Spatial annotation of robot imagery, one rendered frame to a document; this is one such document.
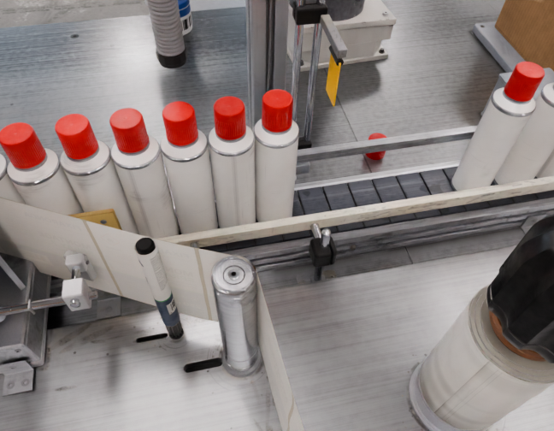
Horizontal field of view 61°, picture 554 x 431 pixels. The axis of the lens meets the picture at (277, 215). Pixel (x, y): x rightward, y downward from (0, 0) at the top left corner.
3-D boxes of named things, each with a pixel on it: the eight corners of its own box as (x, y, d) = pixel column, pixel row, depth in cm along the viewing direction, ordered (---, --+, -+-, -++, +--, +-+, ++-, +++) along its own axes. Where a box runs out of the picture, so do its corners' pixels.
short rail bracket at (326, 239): (309, 292, 64) (317, 243, 55) (303, 274, 66) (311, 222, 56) (332, 287, 65) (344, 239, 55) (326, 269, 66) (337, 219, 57)
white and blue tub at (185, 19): (162, 38, 100) (156, 7, 95) (159, 20, 104) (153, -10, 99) (195, 34, 101) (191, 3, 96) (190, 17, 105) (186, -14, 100)
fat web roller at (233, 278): (224, 380, 52) (209, 303, 37) (219, 342, 54) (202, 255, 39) (265, 373, 52) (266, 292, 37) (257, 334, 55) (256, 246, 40)
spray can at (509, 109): (460, 202, 68) (521, 85, 52) (444, 176, 71) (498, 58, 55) (492, 197, 69) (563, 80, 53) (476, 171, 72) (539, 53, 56)
